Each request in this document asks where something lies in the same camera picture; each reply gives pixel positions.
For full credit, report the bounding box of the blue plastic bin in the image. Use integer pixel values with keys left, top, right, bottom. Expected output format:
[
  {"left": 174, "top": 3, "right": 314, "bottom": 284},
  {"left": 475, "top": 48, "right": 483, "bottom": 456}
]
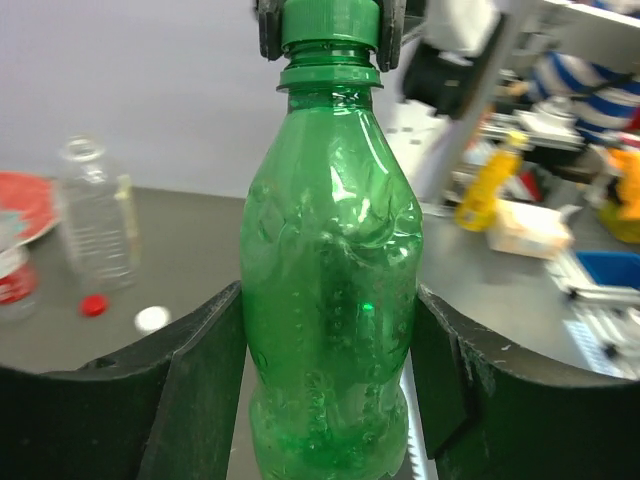
[{"left": 576, "top": 251, "right": 640, "bottom": 290}]

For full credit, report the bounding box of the white bottle cap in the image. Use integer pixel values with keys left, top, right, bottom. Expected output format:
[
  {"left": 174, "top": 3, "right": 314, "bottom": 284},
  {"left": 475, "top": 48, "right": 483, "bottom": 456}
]
[{"left": 134, "top": 306, "right": 172, "bottom": 335}]

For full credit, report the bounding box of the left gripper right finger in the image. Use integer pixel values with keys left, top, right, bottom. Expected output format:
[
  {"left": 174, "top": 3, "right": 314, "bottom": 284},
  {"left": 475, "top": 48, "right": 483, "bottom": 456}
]
[{"left": 411, "top": 287, "right": 639, "bottom": 479}]

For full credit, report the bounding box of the clear bottle red label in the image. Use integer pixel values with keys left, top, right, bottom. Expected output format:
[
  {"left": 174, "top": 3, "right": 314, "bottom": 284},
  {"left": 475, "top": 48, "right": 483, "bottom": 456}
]
[{"left": 1, "top": 246, "right": 39, "bottom": 322}]

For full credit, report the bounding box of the red teal round plate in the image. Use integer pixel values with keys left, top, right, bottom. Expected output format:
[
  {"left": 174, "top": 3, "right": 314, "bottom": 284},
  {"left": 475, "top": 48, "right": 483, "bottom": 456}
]
[{"left": 1, "top": 171, "right": 58, "bottom": 245}]

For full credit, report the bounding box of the red bottle cap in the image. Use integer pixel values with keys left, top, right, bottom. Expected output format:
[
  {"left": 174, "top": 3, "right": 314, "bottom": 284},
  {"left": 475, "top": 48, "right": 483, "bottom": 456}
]
[{"left": 79, "top": 294, "right": 110, "bottom": 318}]

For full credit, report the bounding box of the small white box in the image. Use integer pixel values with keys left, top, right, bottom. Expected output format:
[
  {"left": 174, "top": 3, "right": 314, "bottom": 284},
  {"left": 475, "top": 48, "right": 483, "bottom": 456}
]
[{"left": 486, "top": 200, "right": 574, "bottom": 259}]

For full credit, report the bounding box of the green bottle cap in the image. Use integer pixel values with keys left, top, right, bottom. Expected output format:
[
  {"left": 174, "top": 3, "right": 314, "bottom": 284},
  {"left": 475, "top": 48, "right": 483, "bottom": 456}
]
[{"left": 281, "top": 0, "right": 380, "bottom": 50}]

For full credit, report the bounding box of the yellow bottle in background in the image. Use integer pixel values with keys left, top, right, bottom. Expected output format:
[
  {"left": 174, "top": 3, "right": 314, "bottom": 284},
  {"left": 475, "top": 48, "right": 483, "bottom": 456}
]
[{"left": 454, "top": 130, "right": 528, "bottom": 232}]

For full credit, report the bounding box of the square clear juice bottle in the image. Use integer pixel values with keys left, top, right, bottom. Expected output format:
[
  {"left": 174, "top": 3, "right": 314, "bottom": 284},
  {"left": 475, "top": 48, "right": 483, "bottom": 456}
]
[{"left": 55, "top": 135, "right": 141, "bottom": 294}]

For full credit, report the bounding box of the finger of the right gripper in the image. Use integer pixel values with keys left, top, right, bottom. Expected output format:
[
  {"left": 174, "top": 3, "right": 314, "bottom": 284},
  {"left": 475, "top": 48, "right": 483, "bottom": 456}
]
[
  {"left": 376, "top": 0, "right": 406, "bottom": 71},
  {"left": 253, "top": 0, "right": 284, "bottom": 61}
]

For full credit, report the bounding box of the green plastic bottle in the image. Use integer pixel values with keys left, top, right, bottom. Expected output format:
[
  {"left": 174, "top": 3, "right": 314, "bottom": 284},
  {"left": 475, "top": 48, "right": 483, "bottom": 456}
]
[{"left": 240, "top": 41, "right": 423, "bottom": 479}]

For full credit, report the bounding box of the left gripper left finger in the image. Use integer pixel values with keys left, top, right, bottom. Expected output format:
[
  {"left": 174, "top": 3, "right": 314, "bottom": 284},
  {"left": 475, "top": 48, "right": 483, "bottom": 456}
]
[{"left": 1, "top": 283, "right": 246, "bottom": 479}]

